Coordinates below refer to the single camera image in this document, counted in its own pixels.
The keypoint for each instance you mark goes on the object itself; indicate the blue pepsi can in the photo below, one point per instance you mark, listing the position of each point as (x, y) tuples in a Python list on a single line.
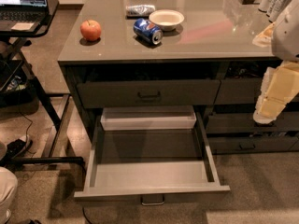
[(148, 31)]

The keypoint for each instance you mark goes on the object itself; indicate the white bowl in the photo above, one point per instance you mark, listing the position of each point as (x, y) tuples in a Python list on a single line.
[(166, 19)]

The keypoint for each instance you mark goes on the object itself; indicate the open laptop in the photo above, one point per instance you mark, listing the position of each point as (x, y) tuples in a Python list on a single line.
[(22, 15)]

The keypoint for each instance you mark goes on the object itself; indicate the grey drawer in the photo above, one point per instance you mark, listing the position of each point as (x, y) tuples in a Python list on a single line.
[(237, 145), (151, 167), (145, 93), (238, 91), (244, 123)]

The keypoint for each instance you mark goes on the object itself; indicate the person leg beige trousers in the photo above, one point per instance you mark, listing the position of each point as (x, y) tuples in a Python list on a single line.
[(8, 188)]

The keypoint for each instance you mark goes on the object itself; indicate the black laptop stand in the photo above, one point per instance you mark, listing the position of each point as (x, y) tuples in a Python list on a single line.
[(54, 103)]

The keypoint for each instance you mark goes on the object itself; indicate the black sneaker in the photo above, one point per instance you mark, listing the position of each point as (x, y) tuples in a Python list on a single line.
[(18, 146)]

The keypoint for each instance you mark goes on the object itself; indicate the silver foil snack bag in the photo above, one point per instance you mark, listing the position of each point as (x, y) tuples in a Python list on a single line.
[(140, 10)]

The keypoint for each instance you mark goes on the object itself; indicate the grey counter cabinet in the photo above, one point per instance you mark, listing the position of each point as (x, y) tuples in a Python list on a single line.
[(214, 42)]

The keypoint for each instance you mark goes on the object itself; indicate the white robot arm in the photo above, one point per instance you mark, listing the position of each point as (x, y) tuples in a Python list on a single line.
[(282, 36)]

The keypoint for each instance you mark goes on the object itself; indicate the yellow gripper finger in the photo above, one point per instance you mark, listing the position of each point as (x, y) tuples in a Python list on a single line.
[(284, 85), (268, 108)]

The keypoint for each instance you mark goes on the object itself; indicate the red apple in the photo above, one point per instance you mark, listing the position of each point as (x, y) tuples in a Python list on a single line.
[(90, 30)]

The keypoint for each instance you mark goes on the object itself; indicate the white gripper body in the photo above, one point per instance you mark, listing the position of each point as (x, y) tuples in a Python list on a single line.
[(287, 34)]

